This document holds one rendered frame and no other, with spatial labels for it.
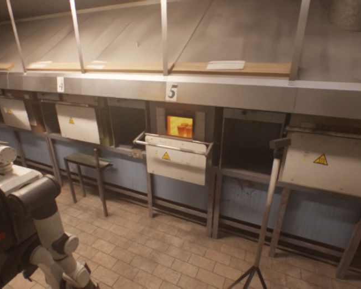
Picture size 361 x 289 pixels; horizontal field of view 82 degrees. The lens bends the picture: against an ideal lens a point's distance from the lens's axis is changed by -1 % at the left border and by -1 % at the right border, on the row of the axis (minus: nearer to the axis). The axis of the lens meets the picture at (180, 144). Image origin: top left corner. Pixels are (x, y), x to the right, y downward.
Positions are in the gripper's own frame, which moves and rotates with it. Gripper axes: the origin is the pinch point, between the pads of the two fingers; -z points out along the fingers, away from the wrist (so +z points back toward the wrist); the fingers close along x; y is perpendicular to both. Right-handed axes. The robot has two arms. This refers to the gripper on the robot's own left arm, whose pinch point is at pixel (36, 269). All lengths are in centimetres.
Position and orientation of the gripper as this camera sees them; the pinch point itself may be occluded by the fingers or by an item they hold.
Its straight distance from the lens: 177.5
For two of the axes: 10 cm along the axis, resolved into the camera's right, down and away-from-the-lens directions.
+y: -9.3, -1.3, 3.3
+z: -0.7, -8.4, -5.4
